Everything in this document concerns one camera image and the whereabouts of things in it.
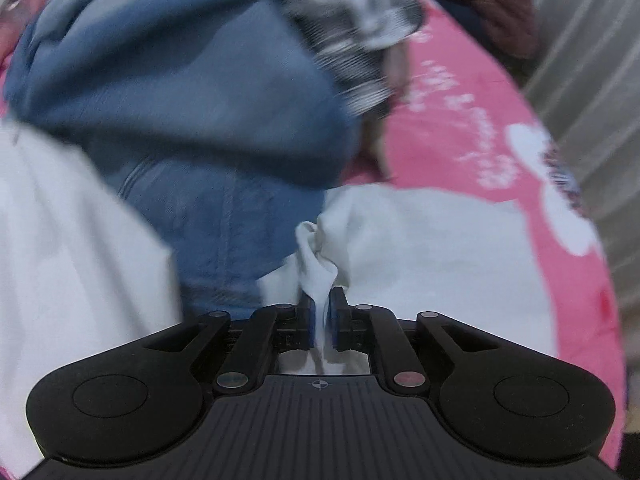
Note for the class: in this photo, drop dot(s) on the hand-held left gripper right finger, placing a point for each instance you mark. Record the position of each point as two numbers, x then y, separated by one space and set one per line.
337 320

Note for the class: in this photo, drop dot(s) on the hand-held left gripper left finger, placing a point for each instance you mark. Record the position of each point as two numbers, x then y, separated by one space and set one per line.
307 325

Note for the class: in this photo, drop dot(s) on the pink printed bed sheet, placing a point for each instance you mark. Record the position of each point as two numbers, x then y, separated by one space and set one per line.
475 125

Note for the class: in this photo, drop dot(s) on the blue denim jeans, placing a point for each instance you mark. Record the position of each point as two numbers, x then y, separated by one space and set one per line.
175 110

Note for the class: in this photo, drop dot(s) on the black white plaid garment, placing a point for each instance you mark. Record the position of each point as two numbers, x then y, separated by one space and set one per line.
350 10

